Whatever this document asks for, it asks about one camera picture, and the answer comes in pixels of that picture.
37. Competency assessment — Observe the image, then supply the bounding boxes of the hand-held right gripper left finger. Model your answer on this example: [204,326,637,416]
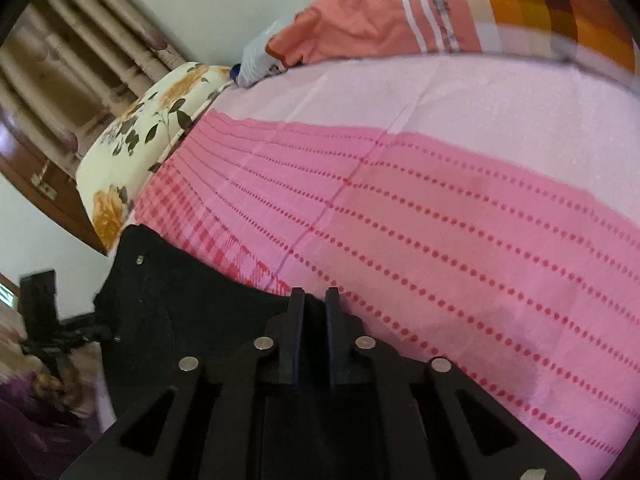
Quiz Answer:
[60,287,307,480]

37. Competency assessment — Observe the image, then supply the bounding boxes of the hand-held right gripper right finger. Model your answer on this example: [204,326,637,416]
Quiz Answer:
[325,287,583,480]

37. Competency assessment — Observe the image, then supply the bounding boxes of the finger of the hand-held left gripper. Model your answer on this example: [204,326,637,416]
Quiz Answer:
[57,322,121,348]

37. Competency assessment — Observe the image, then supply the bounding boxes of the black pants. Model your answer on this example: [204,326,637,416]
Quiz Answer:
[92,224,428,441]

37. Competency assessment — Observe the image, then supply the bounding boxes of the person's left forearm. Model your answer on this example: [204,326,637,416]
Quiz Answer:
[0,345,108,480]

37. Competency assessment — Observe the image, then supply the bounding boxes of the brown wooden headboard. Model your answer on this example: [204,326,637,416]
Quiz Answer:
[0,110,108,256]

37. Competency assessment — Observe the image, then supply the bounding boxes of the pink dotted checkered blanket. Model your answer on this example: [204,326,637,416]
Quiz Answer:
[122,110,640,480]

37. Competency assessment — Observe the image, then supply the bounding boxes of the cream floral pillow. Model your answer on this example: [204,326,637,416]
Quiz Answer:
[75,61,236,256]

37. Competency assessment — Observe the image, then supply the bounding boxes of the beige patterned curtain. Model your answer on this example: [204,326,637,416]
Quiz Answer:
[0,0,191,186]

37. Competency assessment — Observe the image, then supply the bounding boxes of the light pink bedsheet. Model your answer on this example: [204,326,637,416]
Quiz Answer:
[95,54,640,433]

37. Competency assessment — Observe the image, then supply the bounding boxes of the white blue cloth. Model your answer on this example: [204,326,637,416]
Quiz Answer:
[230,15,301,88]

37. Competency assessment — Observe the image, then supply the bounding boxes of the orange checkered striped pillow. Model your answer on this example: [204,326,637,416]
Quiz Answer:
[265,0,638,68]

